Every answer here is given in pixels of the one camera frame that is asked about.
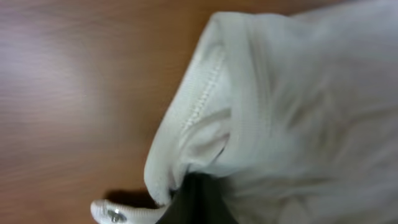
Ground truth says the white tan green shirt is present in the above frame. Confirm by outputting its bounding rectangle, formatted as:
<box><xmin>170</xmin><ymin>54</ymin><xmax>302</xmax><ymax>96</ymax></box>
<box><xmin>144</xmin><ymin>1</ymin><xmax>397</xmax><ymax>223</ymax></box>

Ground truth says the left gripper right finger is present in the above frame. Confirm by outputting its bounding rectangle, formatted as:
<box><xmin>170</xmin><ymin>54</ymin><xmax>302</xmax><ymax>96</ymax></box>
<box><xmin>156</xmin><ymin>173</ymin><xmax>238</xmax><ymax>224</ymax></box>

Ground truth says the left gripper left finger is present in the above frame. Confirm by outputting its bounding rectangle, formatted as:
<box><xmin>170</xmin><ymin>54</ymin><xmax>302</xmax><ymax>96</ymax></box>
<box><xmin>90</xmin><ymin>200</ymin><xmax>168</xmax><ymax>224</ymax></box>

